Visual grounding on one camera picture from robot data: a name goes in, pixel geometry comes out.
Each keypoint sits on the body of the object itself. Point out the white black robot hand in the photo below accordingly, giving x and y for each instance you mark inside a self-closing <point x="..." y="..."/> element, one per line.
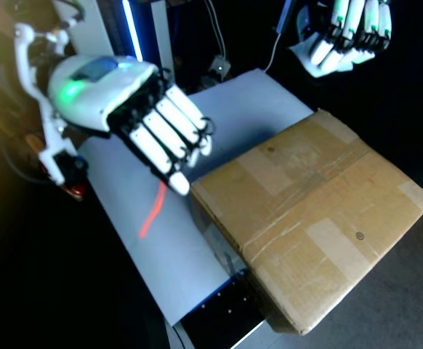
<point x="99" y="91"/>
<point x="349" y="32"/>

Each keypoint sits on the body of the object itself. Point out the brown cardboard box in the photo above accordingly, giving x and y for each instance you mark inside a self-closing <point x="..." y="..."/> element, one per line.
<point x="306" y="218"/>

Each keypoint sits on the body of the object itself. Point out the white robot body column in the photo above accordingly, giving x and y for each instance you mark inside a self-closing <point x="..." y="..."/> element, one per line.
<point x="99" y="29"/>

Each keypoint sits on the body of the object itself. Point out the red round button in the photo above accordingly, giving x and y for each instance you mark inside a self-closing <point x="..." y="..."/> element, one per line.
<point x="75" y="189"/>

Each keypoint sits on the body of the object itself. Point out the black perforated table plate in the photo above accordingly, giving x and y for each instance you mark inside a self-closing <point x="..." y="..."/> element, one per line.
<point x="222" y="309"/>

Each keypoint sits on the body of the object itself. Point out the grey plug adapter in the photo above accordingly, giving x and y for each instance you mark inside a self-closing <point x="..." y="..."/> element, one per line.
<point x="220" y="66"/>

